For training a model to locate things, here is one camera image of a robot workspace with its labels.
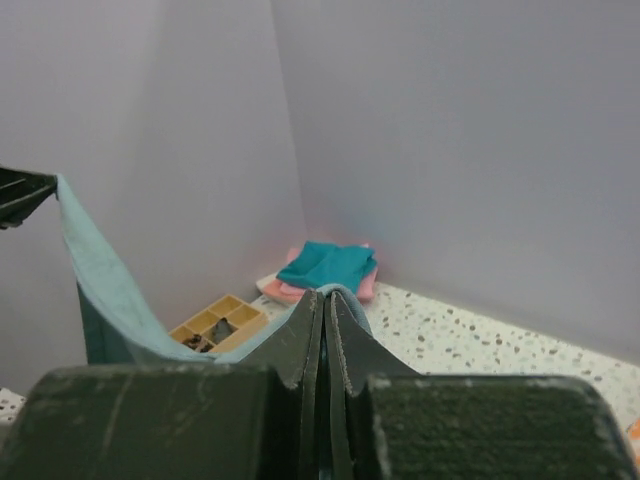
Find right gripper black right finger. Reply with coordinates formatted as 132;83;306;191
324;293;639;479

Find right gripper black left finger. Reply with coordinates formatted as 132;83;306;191
1;292;320;479

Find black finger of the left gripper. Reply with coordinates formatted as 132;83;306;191
0;166;57;230

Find grey-blue t-shirt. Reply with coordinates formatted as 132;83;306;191
52;172;376;366

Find dark items in tray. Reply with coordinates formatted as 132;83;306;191
181;317;235;353

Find wooden compartment organizer tray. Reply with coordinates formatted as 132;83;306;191
169;295;268;354

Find salmon folded t-shirt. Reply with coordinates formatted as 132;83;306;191
266;279;305;305

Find white folded t-shirt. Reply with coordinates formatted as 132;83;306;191
256;273;280;297

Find light pink folded t-shirt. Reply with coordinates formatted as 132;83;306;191
285;248;378;302

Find teal folded t-shirt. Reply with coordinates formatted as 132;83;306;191
276;241;378;294

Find orange patterned folded t-shirt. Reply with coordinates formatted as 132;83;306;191
625;418;640;446

